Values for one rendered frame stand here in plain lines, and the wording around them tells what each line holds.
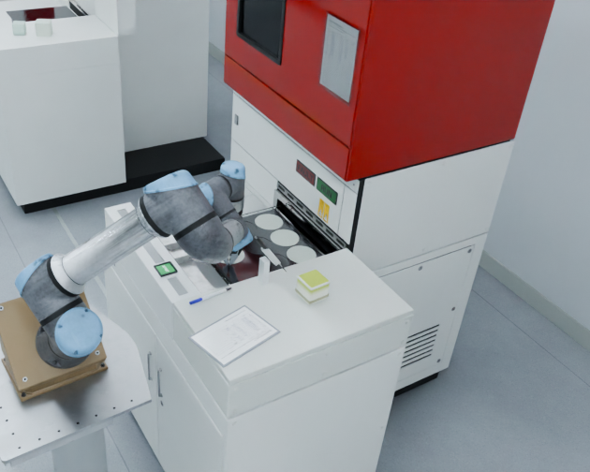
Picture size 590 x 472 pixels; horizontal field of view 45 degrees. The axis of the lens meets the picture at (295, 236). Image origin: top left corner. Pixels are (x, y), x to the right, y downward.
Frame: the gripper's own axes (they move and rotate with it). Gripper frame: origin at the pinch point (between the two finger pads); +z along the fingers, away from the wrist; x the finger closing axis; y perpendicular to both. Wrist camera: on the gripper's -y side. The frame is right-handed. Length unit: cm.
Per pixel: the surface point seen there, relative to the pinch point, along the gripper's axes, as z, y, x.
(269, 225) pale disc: 1.3, 25.1, -13.2
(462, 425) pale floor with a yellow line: 91, 15, -101
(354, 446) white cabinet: 49, -31, -45
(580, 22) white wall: -51, 118, -144
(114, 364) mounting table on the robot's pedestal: 9.3, -38.1, 30.2
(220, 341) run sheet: -5.6, -42.2, 0.4
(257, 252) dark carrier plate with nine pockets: 1.4, 8.6, -9.1
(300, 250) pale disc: 1.3, 10.9, -23.7
